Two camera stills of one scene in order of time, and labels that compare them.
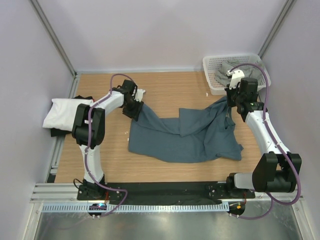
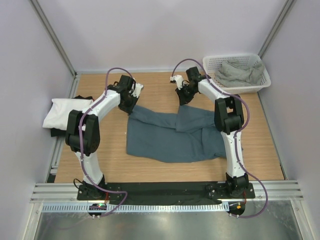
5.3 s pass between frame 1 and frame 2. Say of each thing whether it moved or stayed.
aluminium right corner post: stayed
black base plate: stayed
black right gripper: moved
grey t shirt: stayed
